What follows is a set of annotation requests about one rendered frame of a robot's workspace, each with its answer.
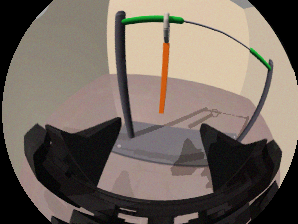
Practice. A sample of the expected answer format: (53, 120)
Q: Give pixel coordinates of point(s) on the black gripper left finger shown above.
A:
(89, 149)

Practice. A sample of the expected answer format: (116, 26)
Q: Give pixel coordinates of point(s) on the orange long handle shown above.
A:
(165, 61)

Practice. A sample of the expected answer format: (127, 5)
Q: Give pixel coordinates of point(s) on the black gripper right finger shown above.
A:
(226, 156)

